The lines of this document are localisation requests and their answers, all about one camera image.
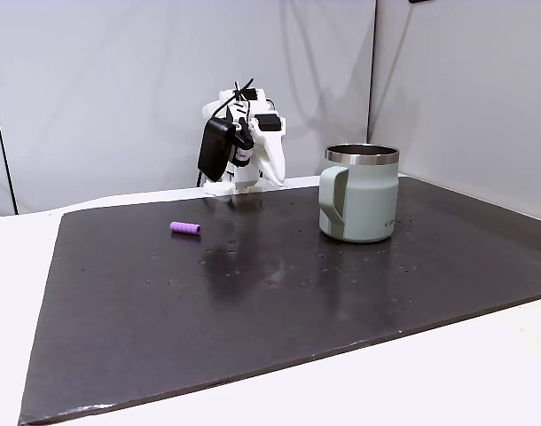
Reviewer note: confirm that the purple ribbed pen grip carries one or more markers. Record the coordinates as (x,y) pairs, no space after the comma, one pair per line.
(185,227)

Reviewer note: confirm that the grey-green steel-rimmed mug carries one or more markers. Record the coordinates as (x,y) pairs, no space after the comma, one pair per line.
(363,199)

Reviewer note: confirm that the black table mat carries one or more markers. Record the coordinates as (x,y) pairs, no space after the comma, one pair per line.
(235,302)

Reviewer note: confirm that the black oval camera box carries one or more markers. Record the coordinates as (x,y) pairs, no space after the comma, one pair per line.
(215,148)

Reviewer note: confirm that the black object on wall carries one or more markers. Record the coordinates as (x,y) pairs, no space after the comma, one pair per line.
(420,1)

